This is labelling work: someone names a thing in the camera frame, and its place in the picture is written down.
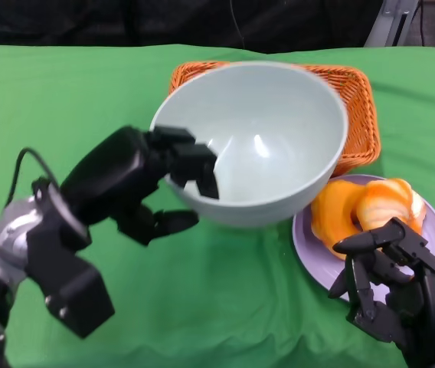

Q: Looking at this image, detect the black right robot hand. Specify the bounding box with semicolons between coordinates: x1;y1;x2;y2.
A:
327;217;435;368

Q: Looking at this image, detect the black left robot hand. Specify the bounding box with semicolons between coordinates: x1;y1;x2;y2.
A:
59;125;221;247

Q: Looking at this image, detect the striped croissant bread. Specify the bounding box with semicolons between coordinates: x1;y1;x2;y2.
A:
356;179;427;235

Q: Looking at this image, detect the striped ring-shaped bread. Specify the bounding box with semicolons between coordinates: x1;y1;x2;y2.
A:
311;180;371;261

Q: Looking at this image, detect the pale green bowl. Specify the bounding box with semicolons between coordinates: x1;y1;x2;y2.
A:
149;60;349;229

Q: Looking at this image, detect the lilac plate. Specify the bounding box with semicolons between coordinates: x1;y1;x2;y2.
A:
292;174;435;304

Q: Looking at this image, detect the orange wicker basket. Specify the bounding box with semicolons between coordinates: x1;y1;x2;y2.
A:
168;61;381;177

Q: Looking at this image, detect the green tablecloth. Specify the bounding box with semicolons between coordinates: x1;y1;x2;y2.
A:
0;44;435;368

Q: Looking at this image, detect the black cloth backdrop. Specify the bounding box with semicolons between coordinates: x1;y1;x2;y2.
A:
0;0;435;54

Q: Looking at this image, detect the grey metal stand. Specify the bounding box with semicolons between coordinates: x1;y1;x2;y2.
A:
365;0;421;49

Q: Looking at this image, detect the black left camera cable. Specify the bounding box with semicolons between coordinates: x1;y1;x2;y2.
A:
5;147;60;210

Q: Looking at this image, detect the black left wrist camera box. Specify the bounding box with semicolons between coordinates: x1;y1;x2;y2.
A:
25;178;116;339

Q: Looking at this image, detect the thin black hanging cable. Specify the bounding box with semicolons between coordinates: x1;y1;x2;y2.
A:
229;0;247;51

